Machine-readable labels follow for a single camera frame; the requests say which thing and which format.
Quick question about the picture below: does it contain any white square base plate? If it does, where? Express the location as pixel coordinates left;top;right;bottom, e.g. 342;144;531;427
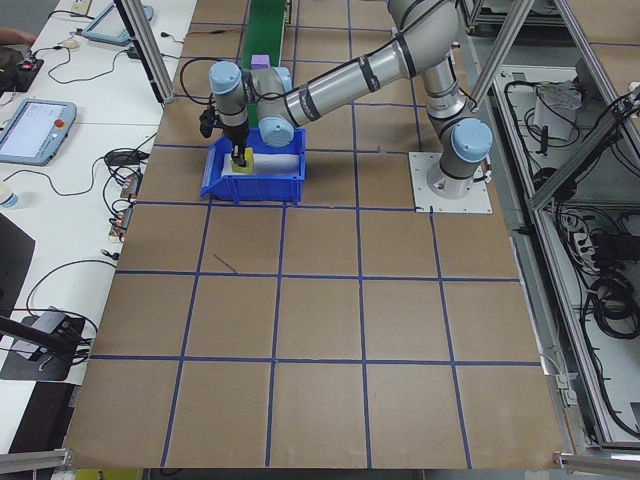
408;151;494;215

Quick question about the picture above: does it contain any yellow foam block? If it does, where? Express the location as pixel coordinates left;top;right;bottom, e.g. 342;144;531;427
228;148;256;176

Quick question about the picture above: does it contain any green conveyor belt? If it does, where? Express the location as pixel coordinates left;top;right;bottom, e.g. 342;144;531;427
238;0;295;130

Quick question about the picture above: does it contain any white paper cup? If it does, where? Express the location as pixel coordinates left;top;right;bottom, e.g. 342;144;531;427
0;181;24;211

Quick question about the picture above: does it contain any person bare hand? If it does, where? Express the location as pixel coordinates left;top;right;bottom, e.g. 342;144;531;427
0;27;37;45

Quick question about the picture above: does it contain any black stand base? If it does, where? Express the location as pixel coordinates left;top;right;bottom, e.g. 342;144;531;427
0;312;87;383

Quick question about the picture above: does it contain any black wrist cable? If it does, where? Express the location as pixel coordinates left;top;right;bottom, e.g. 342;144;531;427
178;57;217;109

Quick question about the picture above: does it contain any light blue teach pendant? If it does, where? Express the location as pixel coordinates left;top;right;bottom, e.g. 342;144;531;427
81;0;154;48
0;98;78;167

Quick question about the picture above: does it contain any V-shaped aluminium frame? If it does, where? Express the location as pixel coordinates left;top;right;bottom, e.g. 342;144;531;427
469;0;640;451

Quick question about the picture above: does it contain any small circuit board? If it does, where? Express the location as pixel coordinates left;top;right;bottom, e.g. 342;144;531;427
109;206;133;240
121;171;142;202

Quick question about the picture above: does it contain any aluminium profile post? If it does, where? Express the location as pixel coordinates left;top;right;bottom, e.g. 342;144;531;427
113;0;176;105

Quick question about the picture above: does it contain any black flat panel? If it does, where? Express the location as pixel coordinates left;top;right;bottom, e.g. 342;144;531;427
0;212;37;314

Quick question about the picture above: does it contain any white box in frame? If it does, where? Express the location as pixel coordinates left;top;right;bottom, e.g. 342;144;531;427
532;81;584;142

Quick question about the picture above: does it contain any aluminium foot bar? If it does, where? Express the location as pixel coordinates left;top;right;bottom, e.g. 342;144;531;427
0;447;75;472
551;449;640;476

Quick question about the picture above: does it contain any black electronics board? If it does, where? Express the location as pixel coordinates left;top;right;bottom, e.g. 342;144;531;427
13;56;46;92

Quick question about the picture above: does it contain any blue plastic storage bin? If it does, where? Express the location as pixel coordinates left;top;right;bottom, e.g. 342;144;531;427
198;126;308;205

